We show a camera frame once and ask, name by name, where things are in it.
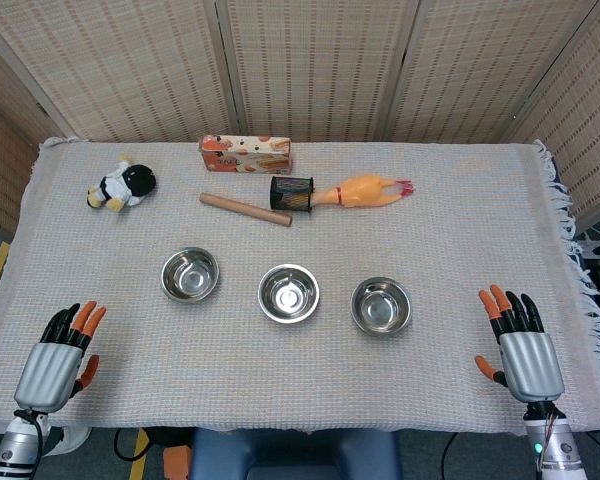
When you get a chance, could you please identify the orange block under table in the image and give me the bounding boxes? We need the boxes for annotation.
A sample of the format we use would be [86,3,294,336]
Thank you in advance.
[162,443,194,480]

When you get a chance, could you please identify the black mesh pen holder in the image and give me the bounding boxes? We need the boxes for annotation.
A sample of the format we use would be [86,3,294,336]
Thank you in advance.
[269,174,315,214]

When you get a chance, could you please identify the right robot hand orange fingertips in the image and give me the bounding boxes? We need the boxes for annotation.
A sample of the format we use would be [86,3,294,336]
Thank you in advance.
[474,284,566,404]

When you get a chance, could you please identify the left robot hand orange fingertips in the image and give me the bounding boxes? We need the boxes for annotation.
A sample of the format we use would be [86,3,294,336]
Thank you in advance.
[13,301,107,414]

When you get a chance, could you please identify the beige woven tablecloth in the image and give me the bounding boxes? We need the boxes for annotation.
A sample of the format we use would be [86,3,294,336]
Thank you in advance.
[0,137,600,436]

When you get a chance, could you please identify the black white penguin plush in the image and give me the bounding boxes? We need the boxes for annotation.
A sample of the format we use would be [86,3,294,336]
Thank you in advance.
[86,153,158,214]

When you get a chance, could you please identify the yellow rubber chicken toy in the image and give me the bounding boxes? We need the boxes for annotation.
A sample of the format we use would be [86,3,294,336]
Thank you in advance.
[309,173,415,209]

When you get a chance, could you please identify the white base cover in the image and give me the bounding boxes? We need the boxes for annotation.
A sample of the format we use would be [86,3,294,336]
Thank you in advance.
[52,425,92,457]

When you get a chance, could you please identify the orange white snack box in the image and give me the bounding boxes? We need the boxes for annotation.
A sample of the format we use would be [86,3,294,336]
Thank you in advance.
[198,134,294,175]

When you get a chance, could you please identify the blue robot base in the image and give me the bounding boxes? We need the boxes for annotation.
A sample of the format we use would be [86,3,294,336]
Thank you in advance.
[189,428,401,480]

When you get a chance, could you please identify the wooden rolling pin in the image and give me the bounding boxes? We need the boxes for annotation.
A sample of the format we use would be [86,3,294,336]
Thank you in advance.
[198,192,294,228]

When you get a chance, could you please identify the black floor cable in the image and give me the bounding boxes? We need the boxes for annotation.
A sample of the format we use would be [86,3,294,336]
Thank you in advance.
[112,427,146,464]
[439,432,461,480]

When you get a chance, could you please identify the black white device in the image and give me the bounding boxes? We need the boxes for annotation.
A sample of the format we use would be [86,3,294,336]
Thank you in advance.
[577,227,600,281]

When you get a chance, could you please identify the stainless steel bowl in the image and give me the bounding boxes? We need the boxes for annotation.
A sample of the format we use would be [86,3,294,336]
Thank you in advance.
[160,246,220,304]
[350,277,413,335]
[257,264,321,325]

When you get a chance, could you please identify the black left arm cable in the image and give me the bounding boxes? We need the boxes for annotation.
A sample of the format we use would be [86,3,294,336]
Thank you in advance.
[12,408,47,474]

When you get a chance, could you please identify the woven folding screen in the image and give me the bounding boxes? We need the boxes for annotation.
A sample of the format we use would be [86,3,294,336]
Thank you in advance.
[0,0,600,236]

